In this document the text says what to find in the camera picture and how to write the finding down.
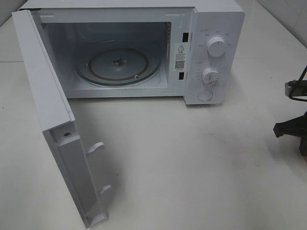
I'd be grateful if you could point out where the lower white timer knob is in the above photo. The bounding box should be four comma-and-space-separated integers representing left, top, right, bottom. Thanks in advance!
202, 67, 220, 84

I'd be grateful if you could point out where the upper white power knob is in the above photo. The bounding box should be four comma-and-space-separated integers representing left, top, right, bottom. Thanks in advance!
207, 34, 227, 57

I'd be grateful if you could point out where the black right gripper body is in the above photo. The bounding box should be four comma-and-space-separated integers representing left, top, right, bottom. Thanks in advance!
299, 129, 307, 157

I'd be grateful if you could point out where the white microwave door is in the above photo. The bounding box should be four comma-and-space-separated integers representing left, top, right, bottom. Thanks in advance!
12, 10, 111, 228

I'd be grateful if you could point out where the glass microwave turntable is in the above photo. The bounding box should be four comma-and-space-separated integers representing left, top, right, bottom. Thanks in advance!
75, 40, 162, 86

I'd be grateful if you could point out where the white microwave oven body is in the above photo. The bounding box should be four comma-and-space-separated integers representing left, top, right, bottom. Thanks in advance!
18, 0, 245, 105

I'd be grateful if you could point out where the round white door button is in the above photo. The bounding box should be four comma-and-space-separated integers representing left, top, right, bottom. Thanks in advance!
198, 90, 213, 102

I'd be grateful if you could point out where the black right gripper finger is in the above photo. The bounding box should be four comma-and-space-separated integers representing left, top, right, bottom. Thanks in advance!
273, 115, 307, 138

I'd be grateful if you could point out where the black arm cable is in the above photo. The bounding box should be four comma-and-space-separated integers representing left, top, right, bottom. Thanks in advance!
286, 64, 307, 103

